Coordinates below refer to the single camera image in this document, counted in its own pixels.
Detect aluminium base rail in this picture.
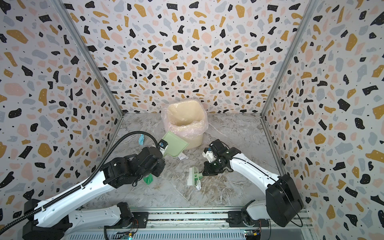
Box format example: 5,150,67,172
64,207,317,240

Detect cream trash bin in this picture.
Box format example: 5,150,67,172
162,99,209,151

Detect right corner aluminium post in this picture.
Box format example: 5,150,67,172
261,0,319,119

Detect corner aluminium post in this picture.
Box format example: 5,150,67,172
53,1,124,118
261,0,319,119

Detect green scrap left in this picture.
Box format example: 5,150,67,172
143,174,154,185

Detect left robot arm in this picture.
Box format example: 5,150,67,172
22,147,165,240

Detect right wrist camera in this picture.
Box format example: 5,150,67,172
202,148,216,163

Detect green dustpan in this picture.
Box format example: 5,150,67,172
162,131,189,158

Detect white scrap front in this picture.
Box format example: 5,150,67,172
195,181,202,191

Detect light blue scrap far left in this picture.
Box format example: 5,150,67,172
139,134,145,146

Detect white scrap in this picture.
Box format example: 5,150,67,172
195,181,202,191
178,153,189,161

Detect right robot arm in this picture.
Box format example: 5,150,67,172
202,146,304,227

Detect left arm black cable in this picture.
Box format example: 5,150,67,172
0,130,160,235

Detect left corner aluminium post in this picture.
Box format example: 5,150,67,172
53,1,124,118

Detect green hand brush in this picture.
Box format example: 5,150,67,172
187,167,203,187

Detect pink plastic bin liner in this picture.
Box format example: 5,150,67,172
161,99,210,139

